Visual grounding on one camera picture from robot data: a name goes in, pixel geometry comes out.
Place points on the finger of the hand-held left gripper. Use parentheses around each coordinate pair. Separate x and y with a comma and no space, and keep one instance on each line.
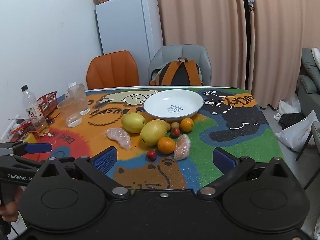
(20,161)
(37,148)

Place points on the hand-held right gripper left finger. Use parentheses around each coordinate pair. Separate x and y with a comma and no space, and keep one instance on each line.
(105,159)

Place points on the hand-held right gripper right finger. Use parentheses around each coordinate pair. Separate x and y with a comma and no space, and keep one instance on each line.
(223,158)

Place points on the sausage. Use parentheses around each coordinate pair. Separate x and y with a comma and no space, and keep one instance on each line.
(120,137)
(182,147)

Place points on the small red fruit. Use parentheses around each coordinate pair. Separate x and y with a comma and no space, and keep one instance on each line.
(175,132)
(151,155)

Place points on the orange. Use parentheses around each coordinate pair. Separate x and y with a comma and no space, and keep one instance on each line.
(166,145)
(187,125)

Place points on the yellow mango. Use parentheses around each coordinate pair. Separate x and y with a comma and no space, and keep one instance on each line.
(153,133)

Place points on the brown longan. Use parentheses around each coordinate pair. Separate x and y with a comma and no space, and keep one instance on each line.
(169,127)
(175,125)

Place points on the white ceramic bowl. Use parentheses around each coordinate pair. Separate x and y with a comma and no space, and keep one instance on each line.
(160,105)

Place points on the person's left hand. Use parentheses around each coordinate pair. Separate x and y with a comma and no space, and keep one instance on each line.
(10,208)

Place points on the white power strip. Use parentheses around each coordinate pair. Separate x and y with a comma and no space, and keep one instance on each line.
(9,130)

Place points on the brown wavy headband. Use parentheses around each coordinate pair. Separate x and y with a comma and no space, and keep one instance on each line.
(102,124)

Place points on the clear plastic bottle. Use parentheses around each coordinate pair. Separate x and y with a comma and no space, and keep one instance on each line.
(32,107)

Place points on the red plastic basket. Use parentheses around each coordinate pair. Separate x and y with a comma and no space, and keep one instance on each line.
(48,102)

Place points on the clear ribbed glass cup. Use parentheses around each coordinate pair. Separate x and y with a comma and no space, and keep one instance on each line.
(80,97)
(70,113)

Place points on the white tissue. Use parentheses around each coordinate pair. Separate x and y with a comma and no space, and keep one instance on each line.
(72,83)

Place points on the dark clothing pile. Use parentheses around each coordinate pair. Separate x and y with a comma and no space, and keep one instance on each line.
(291,121)

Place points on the white plastic bag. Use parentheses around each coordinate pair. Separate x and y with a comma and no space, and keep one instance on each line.
(297,135)

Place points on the clear plastic bag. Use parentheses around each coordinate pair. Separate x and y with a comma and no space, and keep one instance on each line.
(287,105)

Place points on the orange chair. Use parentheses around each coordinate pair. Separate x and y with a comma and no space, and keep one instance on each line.
(112,70)

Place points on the orange and black backpack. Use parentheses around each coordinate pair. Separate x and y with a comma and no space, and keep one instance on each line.
(180,75)

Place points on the grey sofa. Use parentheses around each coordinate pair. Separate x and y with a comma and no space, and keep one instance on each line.
(307,85)

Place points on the grey chair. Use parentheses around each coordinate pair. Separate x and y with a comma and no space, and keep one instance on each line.
(175,52)

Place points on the white fridge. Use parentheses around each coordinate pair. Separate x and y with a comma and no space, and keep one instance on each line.
(130,25)

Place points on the white pillow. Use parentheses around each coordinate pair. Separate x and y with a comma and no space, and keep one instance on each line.
(317,55)

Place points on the pink curtain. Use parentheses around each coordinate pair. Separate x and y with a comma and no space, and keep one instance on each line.
(282,30)
(200,17)

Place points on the black metal frame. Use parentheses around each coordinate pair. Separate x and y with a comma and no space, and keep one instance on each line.
(312,155)

